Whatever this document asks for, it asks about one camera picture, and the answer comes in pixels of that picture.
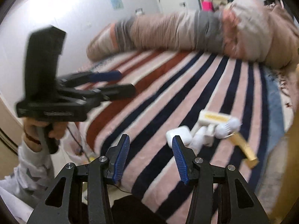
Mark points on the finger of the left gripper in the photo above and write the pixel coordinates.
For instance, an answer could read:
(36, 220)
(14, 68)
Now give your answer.
(81, 78)
(107, 93)

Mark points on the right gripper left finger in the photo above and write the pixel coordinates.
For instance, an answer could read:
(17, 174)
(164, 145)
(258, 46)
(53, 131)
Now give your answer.
(79, 194)

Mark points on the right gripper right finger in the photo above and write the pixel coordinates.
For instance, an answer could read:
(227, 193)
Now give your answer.
(214, 185)

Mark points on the gold rectangular bar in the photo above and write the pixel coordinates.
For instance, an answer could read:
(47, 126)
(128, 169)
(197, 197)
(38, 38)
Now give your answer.
(251, 158)

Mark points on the white earbuds case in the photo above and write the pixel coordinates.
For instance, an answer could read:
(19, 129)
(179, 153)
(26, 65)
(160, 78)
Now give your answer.
(182, 131)

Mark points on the white box yellow label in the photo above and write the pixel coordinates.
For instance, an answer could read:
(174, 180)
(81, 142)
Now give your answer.
(209, 117)

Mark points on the person's left hand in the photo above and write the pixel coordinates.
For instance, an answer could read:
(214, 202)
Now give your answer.
(34, 131)

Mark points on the cardboard box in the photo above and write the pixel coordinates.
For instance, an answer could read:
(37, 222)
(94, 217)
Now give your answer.
(289, 191)

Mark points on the striped bed blanket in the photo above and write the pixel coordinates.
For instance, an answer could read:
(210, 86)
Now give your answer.
(172, 88)

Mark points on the pink gift bag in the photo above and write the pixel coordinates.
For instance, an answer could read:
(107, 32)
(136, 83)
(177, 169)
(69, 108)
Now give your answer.
(207, 6)

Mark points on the rolled striped duvet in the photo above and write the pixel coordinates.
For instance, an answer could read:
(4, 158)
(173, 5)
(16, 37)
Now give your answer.
(244, 29)

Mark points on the blue wall poster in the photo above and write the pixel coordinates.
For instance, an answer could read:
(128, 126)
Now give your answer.
(117, 4)

